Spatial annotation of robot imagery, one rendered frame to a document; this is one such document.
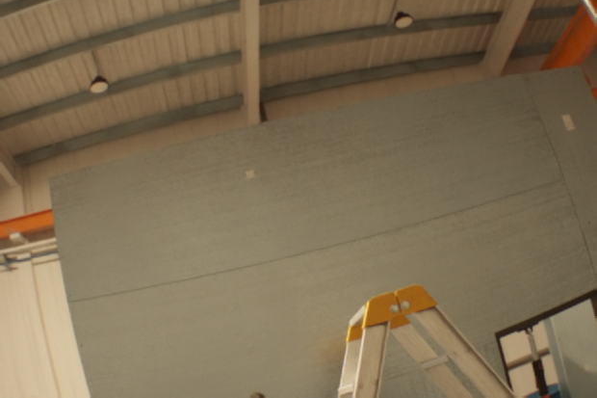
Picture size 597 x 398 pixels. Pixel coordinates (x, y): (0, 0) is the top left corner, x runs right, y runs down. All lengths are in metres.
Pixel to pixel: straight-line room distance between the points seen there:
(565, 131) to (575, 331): 4.07
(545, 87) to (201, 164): 1.61
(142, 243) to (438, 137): 1.26
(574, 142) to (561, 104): 0.20
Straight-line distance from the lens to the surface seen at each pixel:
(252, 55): 9.95
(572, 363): 6.76
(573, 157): 2.91
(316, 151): 2.55
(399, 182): 2.55
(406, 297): 1.71
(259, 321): 2.36
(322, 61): 11.81
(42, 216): 11.60
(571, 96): 3.07
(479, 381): 1.75
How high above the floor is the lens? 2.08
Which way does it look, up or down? 20 degrees up
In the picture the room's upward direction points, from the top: 17 degrees counter-clockwise
